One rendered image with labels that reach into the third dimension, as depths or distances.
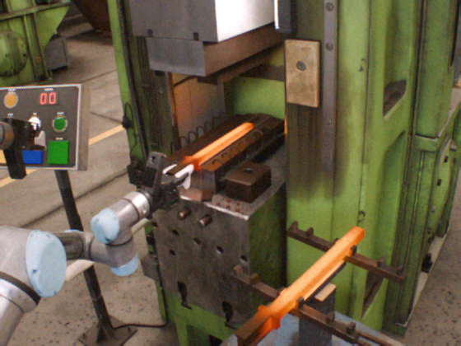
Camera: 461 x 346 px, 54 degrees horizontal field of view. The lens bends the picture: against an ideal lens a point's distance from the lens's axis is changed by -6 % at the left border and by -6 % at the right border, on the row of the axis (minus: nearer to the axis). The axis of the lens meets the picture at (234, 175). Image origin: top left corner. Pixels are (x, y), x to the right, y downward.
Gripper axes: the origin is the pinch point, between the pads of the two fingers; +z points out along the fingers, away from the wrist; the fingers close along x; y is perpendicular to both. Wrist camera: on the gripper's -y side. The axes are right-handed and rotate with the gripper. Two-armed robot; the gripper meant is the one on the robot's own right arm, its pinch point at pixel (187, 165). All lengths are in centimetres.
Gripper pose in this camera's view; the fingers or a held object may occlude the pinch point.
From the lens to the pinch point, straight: 140.2
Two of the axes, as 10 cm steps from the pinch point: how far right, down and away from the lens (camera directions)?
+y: 0.6, 8.8, 4.7
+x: 8.3, 2.2, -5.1
